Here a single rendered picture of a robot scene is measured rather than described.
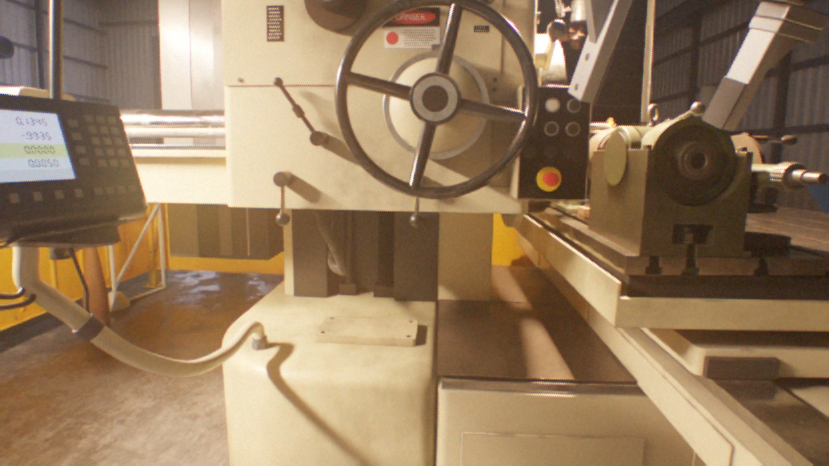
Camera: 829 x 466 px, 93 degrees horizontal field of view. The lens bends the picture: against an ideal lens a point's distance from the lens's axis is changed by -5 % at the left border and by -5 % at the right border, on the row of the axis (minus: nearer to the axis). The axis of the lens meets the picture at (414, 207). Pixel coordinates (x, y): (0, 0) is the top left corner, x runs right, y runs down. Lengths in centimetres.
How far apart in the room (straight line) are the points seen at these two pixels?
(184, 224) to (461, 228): 118
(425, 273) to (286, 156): 87
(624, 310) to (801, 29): 67
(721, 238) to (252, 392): 127
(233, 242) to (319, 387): 87
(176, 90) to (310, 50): 103
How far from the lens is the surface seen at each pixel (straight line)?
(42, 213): 85
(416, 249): 170
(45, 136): 90
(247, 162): 112
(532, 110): 79
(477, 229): 169
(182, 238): 203
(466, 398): 124
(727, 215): 109
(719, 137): 110
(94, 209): 89
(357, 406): 127
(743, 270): 113
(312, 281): 182
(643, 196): 99
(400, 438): 131
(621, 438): 138
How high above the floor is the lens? 120
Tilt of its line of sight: 7 degrees down
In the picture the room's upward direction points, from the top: 1 degrees clockwise
